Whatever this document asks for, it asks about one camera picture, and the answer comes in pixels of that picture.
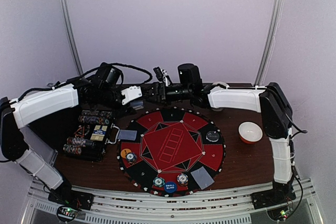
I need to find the blue backed card deck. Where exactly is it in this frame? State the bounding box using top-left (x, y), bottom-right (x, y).
top-left (130, 100), bottom-right (144, 110)

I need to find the black dealer button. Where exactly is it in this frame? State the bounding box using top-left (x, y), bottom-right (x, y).
top-left (206, 131), bottom-right (220, 143)

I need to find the face down card seat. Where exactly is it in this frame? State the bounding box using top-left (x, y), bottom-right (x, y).
top-left (117, 130), bottom-right (137, 141)
top-left (191, 166), bottom-right (215, 190)

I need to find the orange big blind button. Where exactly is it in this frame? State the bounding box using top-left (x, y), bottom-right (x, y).
top-left (120, 148), bottom-right (132, 158)

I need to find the mixed colour chip stack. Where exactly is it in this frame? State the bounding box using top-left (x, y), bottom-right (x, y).
top-left (125, 152), bottom-right (138, 164)

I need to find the blue white 100 chip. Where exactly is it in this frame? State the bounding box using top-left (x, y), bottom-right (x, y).
top-left (176, 173), bottom-right (188, 186)

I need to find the green blue 50 chip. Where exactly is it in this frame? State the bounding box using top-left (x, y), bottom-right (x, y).
top-left (153, 177), bottom-right (165, 188)

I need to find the blue small blind button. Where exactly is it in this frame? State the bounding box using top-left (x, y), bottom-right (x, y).
top-left (164, 182), bottom-right (177, 193)

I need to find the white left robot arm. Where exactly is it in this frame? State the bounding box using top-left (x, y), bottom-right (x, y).
top-left (1, 62), bottom-right (143, 205)

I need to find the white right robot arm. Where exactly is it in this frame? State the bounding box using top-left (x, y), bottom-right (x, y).
top-left (147, 63), bottom-right (295, 204)

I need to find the Texas Hold'em card box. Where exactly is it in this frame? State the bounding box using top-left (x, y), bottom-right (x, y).
top-left (90, 125), bottom-right (108, 142)

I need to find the top multicolour chip row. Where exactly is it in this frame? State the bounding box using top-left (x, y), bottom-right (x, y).
top-left (78, 110), bottom-right (112, 125)

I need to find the black poker chip case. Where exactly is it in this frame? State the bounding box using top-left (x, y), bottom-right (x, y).
top-left (27, 108), bottom-right (119, 162)

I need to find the red triangle dice pack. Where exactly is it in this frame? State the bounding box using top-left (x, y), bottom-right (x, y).
top-left (74, 125), bottom-right (87, 138)

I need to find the black 100 chip stack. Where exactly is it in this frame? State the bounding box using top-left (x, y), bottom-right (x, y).
top-left (67, 137), bottom-right (95, 148)

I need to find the round red black poker mat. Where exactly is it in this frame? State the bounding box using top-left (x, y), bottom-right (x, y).
top-left (117, 107), bottom-right (226, 197)

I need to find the white orange bowl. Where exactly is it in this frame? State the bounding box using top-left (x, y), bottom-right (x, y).
top-left (238, 122), bottom-right (263, 144)

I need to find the chrome case handle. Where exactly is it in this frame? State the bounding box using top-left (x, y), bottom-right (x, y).
top-left (106, 123), bottom-right (120, 145)

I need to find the right aluminium frame post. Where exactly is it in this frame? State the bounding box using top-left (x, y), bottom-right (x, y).
top-left (254, 0), bottom-right (284, 86)

